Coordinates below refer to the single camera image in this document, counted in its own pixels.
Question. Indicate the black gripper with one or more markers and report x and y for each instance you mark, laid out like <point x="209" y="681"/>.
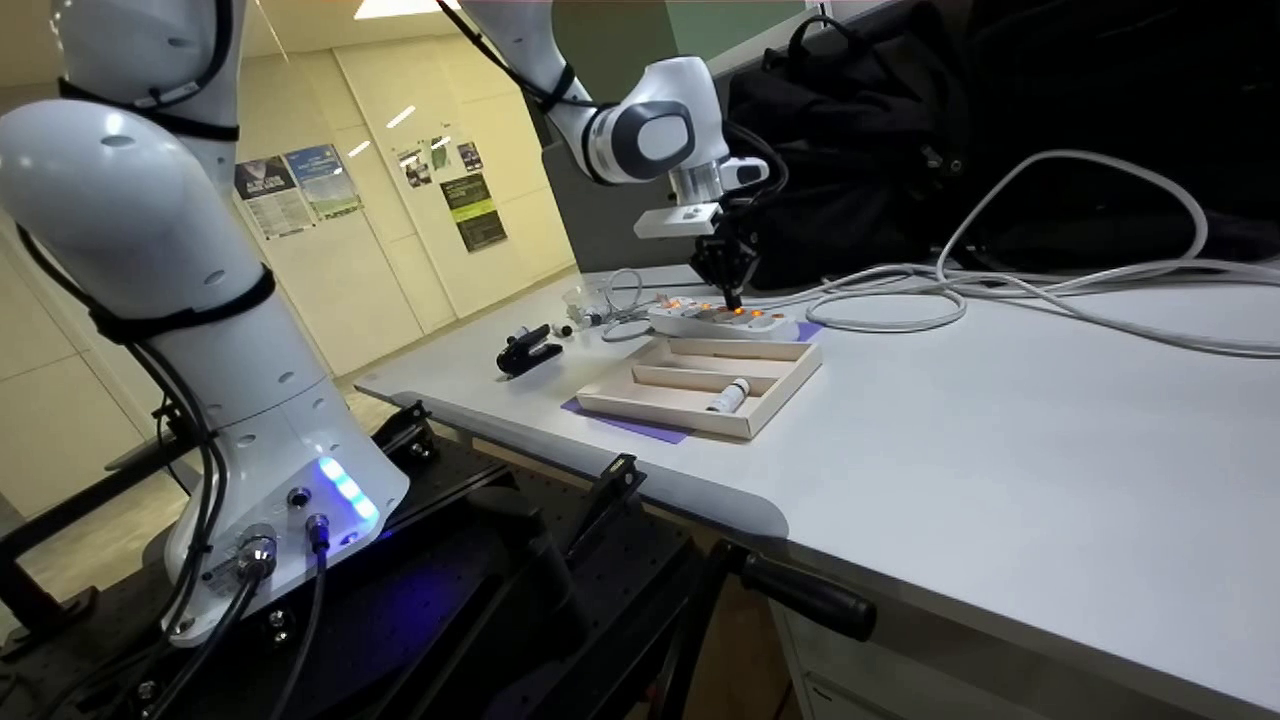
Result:
<point x="730" y="257"/>

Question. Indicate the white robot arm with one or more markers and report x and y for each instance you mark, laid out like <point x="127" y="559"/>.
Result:
<point x="127" y="173"/>

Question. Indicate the white power strip adapter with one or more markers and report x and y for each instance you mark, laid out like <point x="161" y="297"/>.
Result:
<point x="711" y="317"/>

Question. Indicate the small white plug adapter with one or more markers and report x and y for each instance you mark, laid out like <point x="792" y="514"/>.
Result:
<point x="600" y="300"/>

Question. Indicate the white marker in tray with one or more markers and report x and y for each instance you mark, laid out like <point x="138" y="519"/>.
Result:
<point x="730" y="399"/>

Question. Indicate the wooden tray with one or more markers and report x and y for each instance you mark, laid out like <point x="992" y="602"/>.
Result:
<point x="673" y="382"/>

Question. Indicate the grey partition panel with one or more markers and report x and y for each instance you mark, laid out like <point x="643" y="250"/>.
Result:
<point x="600" y="217"/>

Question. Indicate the black backpack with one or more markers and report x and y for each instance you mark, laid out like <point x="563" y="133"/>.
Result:
<point x="868" y="121"/>

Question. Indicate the black stapler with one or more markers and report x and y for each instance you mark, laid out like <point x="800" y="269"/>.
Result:
<point x="526" y="349"/>

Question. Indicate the black robot mounting cart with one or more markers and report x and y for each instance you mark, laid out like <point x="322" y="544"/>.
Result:
<point x="493" y="598"/>

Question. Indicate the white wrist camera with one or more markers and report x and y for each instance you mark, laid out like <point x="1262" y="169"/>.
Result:
<point x="691" y="221"/>

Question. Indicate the green black wall poster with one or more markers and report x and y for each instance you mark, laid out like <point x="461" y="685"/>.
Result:
<point x="474" y="214"/>

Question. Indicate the black table clamp handle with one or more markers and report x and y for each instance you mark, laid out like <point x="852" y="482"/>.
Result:
<point x="806" y="594"/>

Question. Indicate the blue wall poster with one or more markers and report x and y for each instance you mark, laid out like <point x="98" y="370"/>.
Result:
<point x="325" y="183"/>

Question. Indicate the dark wall poster left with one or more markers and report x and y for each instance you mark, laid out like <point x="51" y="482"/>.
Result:
<point x="274" y="199"/>

